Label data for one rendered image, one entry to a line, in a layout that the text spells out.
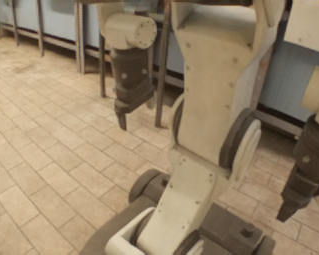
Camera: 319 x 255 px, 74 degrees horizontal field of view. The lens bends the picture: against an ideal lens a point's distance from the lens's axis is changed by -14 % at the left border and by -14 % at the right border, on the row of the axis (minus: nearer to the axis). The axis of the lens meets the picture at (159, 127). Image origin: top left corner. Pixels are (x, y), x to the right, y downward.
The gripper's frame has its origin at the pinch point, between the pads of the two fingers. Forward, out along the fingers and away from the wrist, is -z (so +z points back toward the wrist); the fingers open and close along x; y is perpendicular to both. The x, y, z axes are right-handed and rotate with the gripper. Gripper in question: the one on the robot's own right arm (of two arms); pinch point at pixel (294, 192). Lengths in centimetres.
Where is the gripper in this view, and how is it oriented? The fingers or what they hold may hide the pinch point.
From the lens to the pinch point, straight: 53.4
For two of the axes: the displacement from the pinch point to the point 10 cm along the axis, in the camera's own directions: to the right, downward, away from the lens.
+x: 6.4, -5.5, 5.4
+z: -0.5, -7.3, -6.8
